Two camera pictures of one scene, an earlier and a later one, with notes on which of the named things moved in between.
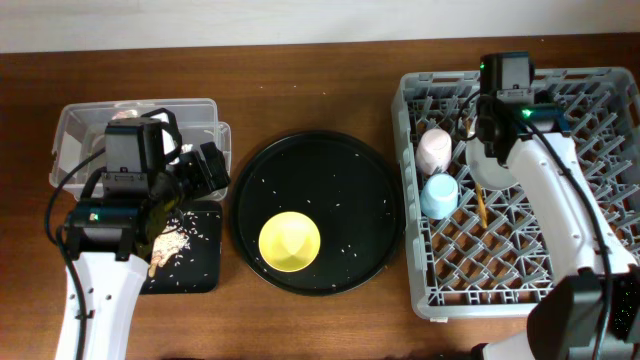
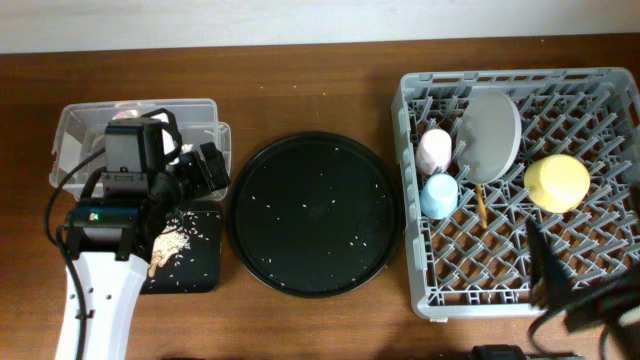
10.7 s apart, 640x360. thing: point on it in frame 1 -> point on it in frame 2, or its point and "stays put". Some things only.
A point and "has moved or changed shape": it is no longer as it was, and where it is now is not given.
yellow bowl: x=289 y=241 has moved or changed shape
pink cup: x=433 y=150 stays put
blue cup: x=439 y=196 stays put
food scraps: x=168 y=244 stays put
